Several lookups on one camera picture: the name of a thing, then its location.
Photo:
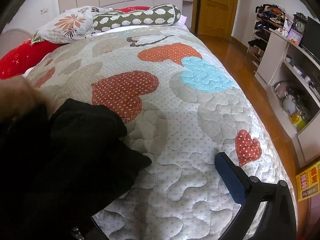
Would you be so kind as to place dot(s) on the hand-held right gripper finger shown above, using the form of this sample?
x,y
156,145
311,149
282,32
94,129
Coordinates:
x,y
231,178

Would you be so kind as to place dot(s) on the black pants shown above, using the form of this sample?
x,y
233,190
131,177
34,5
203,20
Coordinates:
x,y
62,155

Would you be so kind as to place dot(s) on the yellow printed poster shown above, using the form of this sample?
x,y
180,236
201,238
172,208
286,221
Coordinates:
x,y
308,182

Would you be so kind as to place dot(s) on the yellow jar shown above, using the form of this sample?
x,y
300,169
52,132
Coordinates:
x,y
297,122

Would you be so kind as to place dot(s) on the heart print quilt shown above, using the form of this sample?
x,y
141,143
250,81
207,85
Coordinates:
x,y
175,105

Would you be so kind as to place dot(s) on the white shelf cabinet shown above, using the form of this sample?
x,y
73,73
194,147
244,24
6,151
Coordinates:
x,y
277,55

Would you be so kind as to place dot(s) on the shoe rack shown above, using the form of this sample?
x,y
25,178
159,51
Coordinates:
x,y
262,30

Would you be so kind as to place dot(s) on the black television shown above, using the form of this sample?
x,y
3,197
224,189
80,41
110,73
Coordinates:
x,y
312,35

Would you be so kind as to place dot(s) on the dark ornate table clock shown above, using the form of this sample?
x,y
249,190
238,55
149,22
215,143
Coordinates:
x,y
299,26

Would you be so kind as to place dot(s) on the wooden door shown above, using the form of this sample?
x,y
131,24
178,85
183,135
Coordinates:
x,y
217,10

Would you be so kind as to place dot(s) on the white corner shelf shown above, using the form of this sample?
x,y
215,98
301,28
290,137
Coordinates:
x,y
187,12

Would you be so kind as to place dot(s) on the white bed sheet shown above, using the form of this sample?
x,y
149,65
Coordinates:
x,y
140,27

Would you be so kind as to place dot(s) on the green bolster pillow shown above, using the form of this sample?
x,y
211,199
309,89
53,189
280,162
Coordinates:
x,y
135,17

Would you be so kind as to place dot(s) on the red printed pillow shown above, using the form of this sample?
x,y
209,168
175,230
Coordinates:
x,y
22,55
132,9

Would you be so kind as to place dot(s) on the floral print pillow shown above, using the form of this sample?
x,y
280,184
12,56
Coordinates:
x,y
70,25

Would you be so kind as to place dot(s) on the grey rounded headboard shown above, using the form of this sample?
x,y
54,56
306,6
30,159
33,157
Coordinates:
x,y
15,38

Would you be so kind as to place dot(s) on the wall socket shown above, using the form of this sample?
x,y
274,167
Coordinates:
x,y
44,10

